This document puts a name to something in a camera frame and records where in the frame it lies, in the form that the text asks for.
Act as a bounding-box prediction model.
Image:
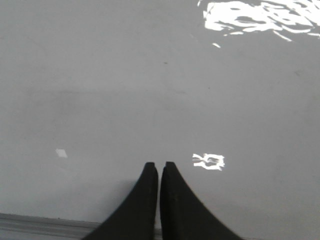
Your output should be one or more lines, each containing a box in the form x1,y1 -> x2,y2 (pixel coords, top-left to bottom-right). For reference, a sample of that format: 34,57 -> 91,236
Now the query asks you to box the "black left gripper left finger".
83,162 -> 158,240

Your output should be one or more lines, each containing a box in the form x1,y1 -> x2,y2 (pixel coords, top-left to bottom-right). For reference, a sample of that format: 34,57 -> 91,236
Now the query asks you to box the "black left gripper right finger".
159,161 -> 241,240

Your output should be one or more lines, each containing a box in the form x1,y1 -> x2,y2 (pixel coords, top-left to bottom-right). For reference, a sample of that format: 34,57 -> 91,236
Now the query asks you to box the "white whiteboard with aluminium frame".
0,0 -> 320,240

